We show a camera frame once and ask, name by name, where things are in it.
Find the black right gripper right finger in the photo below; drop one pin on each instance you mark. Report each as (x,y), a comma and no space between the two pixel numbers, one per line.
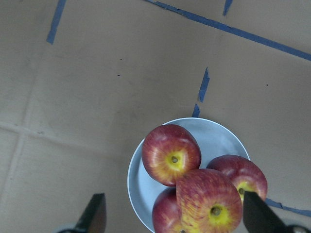
(259,218)

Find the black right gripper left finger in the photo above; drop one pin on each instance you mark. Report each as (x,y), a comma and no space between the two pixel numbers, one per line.
(93,219)

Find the yellow-red apple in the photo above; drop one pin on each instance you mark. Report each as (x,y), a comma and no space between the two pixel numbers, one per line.
(208,202)

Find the red apple on plate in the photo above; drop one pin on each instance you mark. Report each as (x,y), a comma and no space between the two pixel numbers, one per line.
(244,174)
(166,213)
(169,151)

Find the light blue plate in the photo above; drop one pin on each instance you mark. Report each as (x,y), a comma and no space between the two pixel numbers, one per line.
(213,139)

